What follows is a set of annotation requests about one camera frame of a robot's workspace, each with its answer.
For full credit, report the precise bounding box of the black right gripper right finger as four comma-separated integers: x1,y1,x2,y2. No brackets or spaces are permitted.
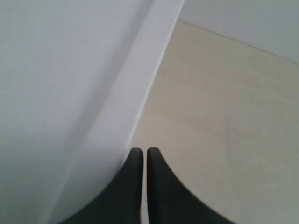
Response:
146,147,232,224

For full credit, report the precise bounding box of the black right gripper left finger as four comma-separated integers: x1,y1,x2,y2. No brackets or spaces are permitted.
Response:
56,148,143,224

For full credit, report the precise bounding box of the white translucent plastic drawer cabinet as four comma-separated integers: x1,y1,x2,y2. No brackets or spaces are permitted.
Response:
0,0,183,224

